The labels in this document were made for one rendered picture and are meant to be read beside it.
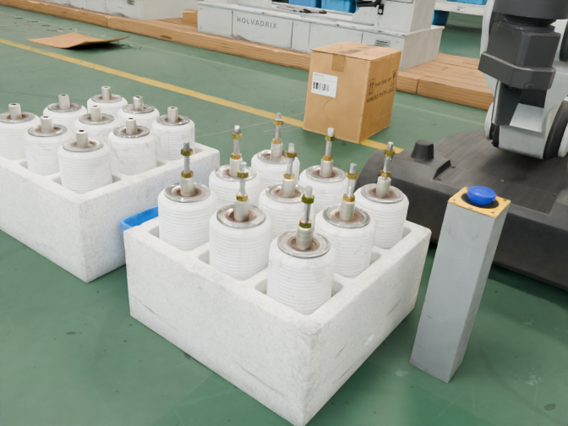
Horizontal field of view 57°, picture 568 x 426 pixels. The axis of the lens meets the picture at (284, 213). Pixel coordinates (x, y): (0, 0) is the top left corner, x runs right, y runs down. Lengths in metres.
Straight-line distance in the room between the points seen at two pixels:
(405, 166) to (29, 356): 0.84
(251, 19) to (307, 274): 2.74
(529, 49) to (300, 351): 0.47
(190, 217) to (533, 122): 0.80
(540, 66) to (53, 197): 0.85
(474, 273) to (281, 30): 2.57
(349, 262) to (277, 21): 2.53
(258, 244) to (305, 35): 2.43
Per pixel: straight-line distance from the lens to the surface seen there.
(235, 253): 0.78
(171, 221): 0.85
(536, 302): 1.22
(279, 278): 0.72
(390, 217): 0.89
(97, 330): 0.99
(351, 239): 0.79
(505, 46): 0.73
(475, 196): 0.79
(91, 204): 1.04
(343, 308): 0.75
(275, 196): 0.86
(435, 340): 0.90
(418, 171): 1.20
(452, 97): 2.71
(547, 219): 1.14
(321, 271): 0.71
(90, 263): 1.09
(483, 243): 0.79
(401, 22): 2.92
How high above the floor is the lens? 0.62
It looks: 27 degrees down
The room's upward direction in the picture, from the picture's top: 4 degrees clockwise
